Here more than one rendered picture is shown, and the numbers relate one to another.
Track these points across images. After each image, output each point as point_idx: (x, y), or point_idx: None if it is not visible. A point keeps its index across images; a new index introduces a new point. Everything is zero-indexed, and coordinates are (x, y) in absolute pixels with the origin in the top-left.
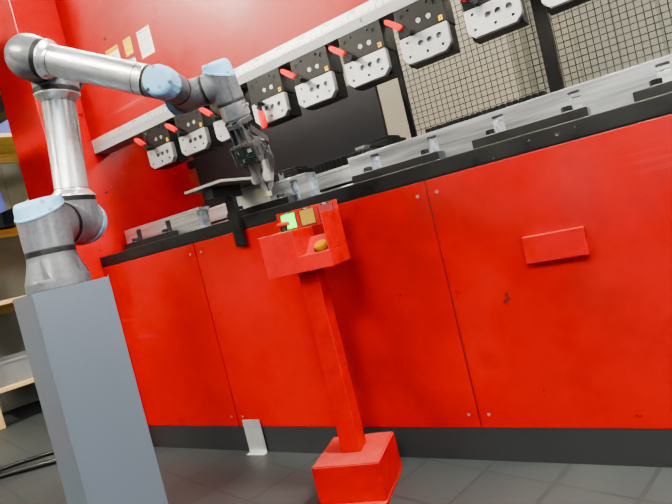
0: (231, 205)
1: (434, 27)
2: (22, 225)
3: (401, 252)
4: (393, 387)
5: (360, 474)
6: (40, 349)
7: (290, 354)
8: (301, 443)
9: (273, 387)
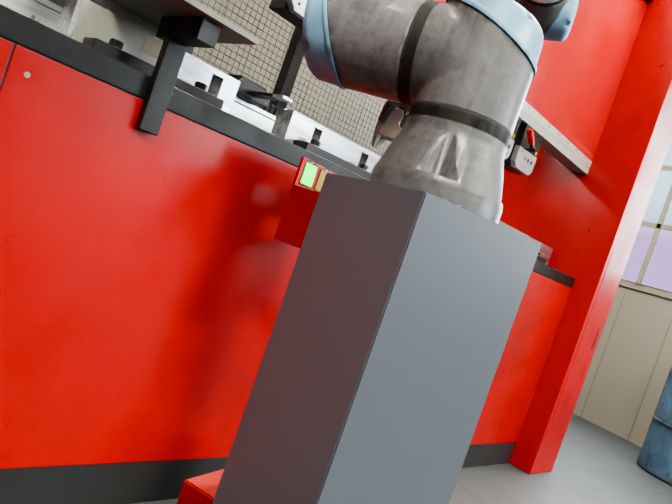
0: (176, 59)
1: None
2: (530, 72)
3: None
4: (238, 408)
5: None
6: (475, 349)
7: (115, 341)
8: (36, 497)
9: (39, 394)
